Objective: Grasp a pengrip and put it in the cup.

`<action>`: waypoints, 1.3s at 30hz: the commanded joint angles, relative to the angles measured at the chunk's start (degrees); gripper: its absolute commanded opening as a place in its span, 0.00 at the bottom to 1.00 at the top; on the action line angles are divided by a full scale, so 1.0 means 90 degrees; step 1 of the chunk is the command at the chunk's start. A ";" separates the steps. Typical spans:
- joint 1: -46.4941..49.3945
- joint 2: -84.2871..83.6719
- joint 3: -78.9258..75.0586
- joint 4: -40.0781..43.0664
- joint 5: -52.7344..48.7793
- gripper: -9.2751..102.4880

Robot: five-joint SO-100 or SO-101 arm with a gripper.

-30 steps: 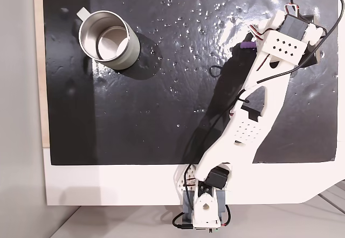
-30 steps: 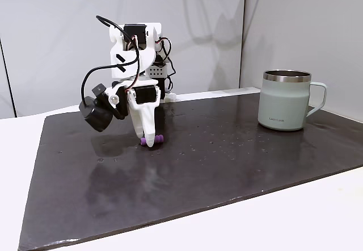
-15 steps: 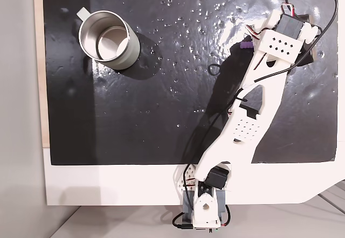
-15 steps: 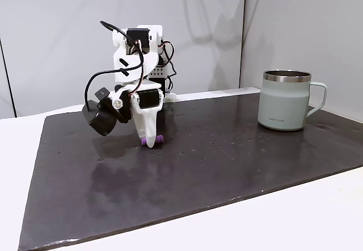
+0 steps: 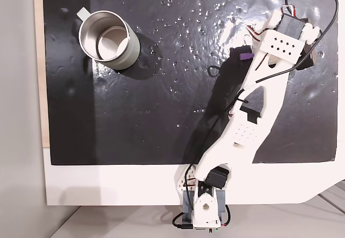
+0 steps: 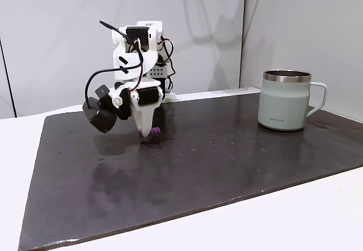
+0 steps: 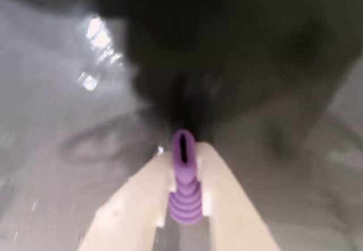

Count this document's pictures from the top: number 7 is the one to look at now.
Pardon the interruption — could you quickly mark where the black glossy table mat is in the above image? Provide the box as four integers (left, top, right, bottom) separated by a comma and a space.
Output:
0, 0, 363, 251

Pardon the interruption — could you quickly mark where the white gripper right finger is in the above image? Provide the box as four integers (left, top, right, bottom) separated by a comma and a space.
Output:
196, 141, 282, 251

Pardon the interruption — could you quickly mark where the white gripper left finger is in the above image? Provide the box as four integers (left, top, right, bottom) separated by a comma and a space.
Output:
78, 145, 177, 251

